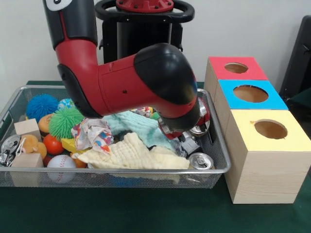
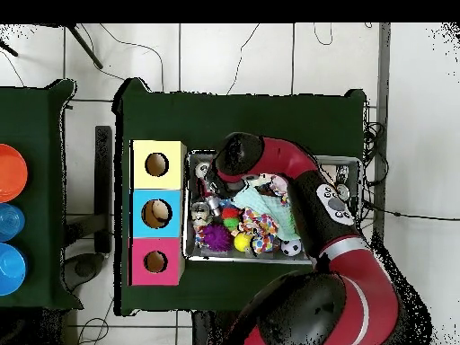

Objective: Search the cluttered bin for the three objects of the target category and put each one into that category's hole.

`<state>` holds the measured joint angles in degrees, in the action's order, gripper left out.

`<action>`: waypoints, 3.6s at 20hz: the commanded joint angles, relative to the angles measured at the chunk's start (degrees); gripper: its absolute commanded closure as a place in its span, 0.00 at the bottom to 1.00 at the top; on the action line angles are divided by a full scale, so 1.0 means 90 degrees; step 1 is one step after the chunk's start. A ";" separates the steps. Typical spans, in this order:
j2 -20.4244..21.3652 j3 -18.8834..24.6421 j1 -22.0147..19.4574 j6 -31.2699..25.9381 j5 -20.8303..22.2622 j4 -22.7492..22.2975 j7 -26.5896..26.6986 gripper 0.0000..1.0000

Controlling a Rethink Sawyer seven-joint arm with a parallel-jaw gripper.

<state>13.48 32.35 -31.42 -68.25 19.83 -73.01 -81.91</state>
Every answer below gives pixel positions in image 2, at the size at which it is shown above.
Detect white cloth with colourful dots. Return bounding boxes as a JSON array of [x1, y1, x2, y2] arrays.
[[238, 208, 280, 255], [267, 173, 290, 206]]

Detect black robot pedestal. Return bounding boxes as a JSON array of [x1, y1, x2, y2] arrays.
[[190, 310, 249, 345]]

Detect yellow ball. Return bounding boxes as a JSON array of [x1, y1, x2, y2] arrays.
[[233, 231, 253, 252]]

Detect crushed drink can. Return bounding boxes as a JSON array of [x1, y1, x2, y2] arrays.
[[190, 201, 213, 228]]

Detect small blue bowl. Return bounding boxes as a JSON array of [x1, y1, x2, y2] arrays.
[[0, 202, 26, 243]]

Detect wire mesh bin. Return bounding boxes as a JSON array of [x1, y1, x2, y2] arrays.
[[182, 149, 362, 266]]

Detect orange bowl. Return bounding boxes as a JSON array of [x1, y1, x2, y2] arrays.
[[0, 143, 29, 203]]

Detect black tripod leg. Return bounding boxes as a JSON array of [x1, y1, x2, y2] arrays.
[[0, 39, 19, 58], [66, 23, 104, 70]]

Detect purple spiky ball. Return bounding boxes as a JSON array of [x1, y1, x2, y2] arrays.
[[200, 223, 233, 252]]

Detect large blue bowl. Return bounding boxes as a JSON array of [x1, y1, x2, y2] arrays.
[[0, 242, 28, 296]]

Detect mint green cloth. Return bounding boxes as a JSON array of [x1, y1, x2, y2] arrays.
[[229, 179, 301, 242]]

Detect silver drink can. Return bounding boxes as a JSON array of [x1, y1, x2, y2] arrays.
[[194, 161, 212, 179]]

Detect wooden box with three holes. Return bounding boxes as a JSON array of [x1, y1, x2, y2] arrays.
[[128, 138, 188, 288]]

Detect dark green tablecloth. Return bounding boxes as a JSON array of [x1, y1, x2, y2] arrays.
[[112, 76, 367, 317], [0, 78, 84, 312]]

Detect black cable with connector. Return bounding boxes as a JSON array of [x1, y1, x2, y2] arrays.
[[362, 200, 460, 221]]

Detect soccer ball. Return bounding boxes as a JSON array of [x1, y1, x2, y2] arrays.
[[279, 237, 303, 257]]

